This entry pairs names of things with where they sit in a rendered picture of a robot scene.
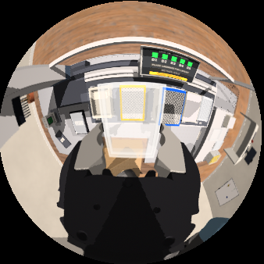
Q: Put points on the cream one-well reservoir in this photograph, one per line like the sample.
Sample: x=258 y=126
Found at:
x=93 y=93

